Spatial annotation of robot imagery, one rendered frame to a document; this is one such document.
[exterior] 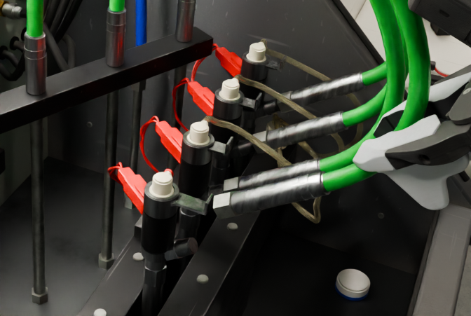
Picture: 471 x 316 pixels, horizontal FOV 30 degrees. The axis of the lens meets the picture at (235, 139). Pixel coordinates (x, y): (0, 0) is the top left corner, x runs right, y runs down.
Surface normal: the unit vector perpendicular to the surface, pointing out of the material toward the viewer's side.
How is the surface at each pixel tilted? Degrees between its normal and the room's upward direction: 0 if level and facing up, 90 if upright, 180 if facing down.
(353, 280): 0
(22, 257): 0
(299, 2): 90
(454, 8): 102
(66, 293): 0
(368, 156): 83
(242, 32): 90
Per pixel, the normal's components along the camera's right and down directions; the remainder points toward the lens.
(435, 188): -0.51, 0.59
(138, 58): 0.11, -0.81
